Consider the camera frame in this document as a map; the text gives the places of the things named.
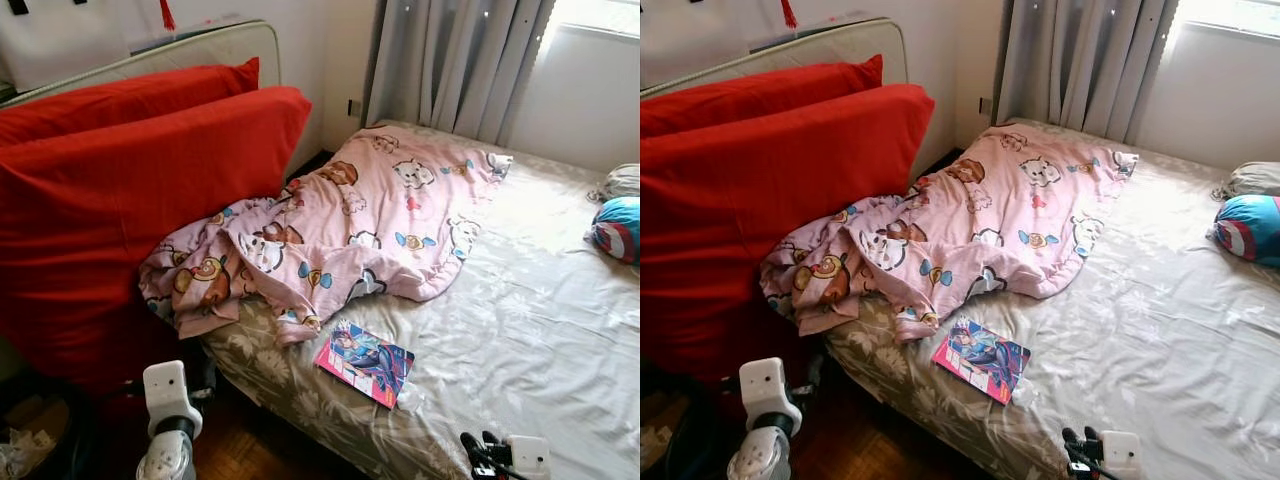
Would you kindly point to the colourful comic book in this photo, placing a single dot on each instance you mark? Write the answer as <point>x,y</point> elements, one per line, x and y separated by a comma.
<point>980,358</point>
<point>365,360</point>

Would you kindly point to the pink cartoon print blanket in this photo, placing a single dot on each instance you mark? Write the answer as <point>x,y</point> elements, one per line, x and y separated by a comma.
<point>1010,210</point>
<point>380,210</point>

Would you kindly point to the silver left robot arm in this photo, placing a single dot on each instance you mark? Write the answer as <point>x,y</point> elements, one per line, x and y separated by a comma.
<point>165,455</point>
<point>760,455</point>

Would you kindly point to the bed with beige floral sheet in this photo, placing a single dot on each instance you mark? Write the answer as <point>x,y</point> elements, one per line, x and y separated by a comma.
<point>1150,330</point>
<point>520,330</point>

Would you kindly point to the black waste bin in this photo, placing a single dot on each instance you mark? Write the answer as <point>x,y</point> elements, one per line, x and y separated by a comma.
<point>85,440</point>
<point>692,440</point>

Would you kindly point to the red white blue bolster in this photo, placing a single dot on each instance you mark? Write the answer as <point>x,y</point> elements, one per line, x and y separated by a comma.
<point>1250,228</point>
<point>618,228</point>

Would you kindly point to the beige grey pillow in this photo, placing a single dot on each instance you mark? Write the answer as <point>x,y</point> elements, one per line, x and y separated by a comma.
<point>622,180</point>
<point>1255,180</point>

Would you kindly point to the large red mattress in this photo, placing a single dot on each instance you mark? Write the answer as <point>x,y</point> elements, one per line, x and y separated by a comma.
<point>130,220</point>
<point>770,220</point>

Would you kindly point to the grey curtain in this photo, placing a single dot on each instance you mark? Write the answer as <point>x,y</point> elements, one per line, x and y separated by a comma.
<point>1080,60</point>
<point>450,60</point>

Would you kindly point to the thin red mattress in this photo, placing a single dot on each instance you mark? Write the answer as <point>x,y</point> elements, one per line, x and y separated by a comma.
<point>760,95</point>
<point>120,100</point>

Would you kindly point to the bright window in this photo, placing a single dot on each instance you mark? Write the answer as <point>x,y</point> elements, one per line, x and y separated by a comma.
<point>600,12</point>
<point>1230,12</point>

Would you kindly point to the beige mattress with piping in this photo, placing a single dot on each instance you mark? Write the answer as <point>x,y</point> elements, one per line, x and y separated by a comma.
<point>200,50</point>
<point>830,45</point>

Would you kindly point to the red hanging tassel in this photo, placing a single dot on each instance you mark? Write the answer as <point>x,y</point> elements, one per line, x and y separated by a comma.
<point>166,15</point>
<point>788,14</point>

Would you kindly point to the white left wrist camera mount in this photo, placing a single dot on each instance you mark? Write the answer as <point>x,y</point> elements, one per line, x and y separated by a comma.
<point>765,390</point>
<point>168,392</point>

